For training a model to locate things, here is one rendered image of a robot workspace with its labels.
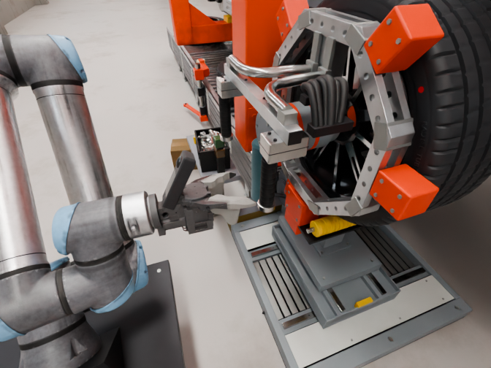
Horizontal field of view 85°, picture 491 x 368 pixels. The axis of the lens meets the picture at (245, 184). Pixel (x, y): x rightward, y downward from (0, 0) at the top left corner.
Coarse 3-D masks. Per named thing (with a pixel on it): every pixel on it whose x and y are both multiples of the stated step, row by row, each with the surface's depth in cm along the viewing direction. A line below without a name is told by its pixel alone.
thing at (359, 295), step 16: (288, 240) 133; (288, 256) 125; (304, 272) 120; (384, 272) 117; (304, 288) 116; (336, 288) 114; (352, 288) 114; (368, 288) 114; (384, 288) 112; (320, 304) 109; (336, 304) 106; (352, 304) 109; (368, 304) 108; (320, 320) 107; (336, 320) 105
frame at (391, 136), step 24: (312, 24) 66; (336, 24) 58; (360, 24) 54; (288, 48) 79; (360, 48) 53; (360, 72) 55; (288, 96) 96; (384, 96) 52; (384, 120) 52; (408, 120) 52; (384, 144) 53; (408, 144) 54; (288, 168) 99; (384, 168) 57; (312, 192) 94; (360, 192) 63
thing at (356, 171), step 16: (352, 64) 72; (352, 80) 74; (352, 96) 73; (352, 128) 82; (368, 128) 75; (336, 144) 85; (352, 144) 78; (368, 144) 72; (320, 160) 99; (336, 160) 87; (352, 160) 79; (320, 176) 97; (336, 176) 89; (352, 176) 97; (336, 192) 88; (352, 192) 86
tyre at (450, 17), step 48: (336, 0) 68; (384, 0) 55; (432, 0) 53; (480, 0) 55; (432, 48) 49; (480, 48) 51; (432, 96) 50; (480, 96) 52; (432, 144) 52; (480, 144) 55
